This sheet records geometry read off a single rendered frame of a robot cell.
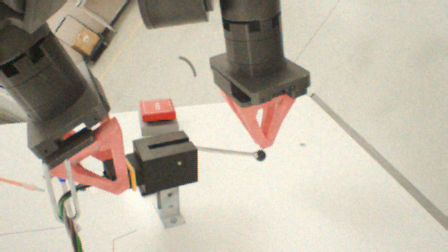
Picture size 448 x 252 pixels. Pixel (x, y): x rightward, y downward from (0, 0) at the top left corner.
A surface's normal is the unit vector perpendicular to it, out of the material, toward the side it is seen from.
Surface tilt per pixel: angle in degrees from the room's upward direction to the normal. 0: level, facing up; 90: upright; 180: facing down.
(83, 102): 26
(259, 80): 40
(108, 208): 49
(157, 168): 98
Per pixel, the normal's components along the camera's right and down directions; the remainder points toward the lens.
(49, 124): -0.36, -0.72
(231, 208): 0.02, -0.88
